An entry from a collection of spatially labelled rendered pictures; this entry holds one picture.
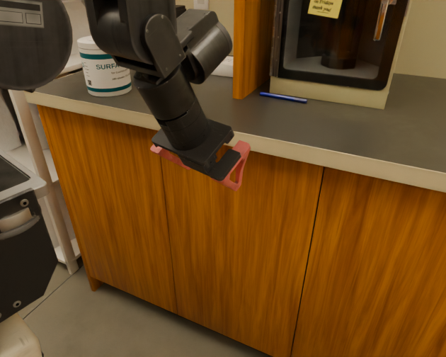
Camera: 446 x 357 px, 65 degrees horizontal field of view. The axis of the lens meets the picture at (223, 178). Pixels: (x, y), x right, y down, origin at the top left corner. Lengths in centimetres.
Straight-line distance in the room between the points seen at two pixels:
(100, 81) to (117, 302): 99
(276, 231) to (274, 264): 12
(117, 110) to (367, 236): 71
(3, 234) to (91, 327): 120
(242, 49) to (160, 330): 112
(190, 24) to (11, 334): 51
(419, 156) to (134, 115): 67
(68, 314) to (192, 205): 88
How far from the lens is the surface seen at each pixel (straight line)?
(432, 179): 77
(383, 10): 92
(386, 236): 89
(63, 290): 182
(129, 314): 164
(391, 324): 109
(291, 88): 106
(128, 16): 34
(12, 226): 48
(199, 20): 43
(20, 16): 28
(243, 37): 98
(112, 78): 107
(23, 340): 64
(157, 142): 49
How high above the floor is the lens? 127
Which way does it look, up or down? 32 degrees down
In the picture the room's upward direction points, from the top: straight up
